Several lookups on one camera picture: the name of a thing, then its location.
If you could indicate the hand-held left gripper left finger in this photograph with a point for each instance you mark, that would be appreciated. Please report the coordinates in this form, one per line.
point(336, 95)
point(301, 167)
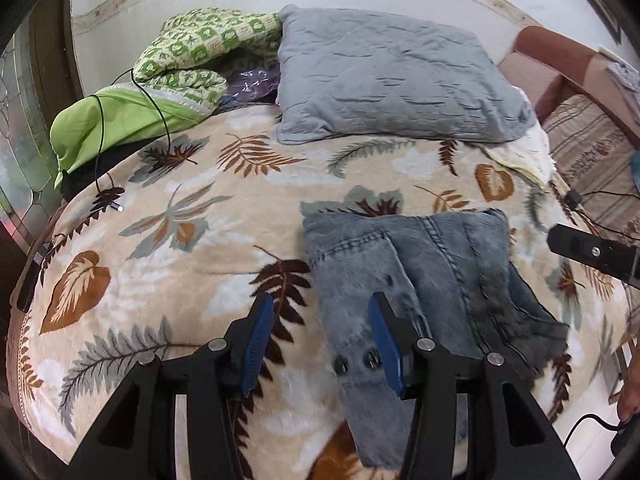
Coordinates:
point(260, 340)

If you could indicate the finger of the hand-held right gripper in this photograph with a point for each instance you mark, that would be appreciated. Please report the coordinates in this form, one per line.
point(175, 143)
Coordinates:
point(575, 245)

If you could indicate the purple plastic bag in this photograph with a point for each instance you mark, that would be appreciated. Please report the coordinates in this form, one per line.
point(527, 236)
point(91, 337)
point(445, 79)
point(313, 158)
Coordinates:
point(250, 85)

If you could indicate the striped sofa cushion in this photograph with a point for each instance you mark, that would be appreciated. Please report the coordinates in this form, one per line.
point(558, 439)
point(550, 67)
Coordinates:
point(585, 150)

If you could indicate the grey-blue denim pants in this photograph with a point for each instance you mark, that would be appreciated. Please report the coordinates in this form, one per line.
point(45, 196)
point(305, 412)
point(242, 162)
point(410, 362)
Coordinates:
point(440, 270)

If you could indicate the brown sofa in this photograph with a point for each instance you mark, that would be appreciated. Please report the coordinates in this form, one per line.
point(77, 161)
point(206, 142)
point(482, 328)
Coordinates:
point(550, 60)

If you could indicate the glass window with wooden frame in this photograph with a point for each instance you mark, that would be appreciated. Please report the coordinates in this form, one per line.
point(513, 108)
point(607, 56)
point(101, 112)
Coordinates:
point(20, 135)

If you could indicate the beige leaf print blanket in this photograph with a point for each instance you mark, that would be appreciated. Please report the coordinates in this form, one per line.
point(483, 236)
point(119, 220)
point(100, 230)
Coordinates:
point(200, 260)

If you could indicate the green checked knitted blanket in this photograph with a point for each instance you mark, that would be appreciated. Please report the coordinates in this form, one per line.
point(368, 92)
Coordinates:
point(200, 45)

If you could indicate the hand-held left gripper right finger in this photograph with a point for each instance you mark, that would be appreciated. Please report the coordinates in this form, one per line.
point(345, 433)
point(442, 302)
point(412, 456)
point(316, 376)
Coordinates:
point(385, 345)

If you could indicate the person's foot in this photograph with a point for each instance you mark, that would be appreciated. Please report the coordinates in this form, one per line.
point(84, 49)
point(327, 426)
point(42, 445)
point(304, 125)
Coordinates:
point(631, 400)

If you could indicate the dark cloth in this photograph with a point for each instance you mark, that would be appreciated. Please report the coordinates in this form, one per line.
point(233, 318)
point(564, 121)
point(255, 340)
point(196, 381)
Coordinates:
point(85, 175)

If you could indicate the grey pillow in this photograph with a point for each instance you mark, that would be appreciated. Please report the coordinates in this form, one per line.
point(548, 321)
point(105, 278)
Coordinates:
point(390, 75)

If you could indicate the white cloth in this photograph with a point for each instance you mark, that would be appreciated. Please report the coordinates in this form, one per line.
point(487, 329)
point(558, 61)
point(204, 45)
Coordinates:
point(530, 150)

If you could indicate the pale cloth on sofa arm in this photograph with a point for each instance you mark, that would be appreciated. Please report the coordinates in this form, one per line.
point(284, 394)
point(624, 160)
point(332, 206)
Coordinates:
point(625, 80)

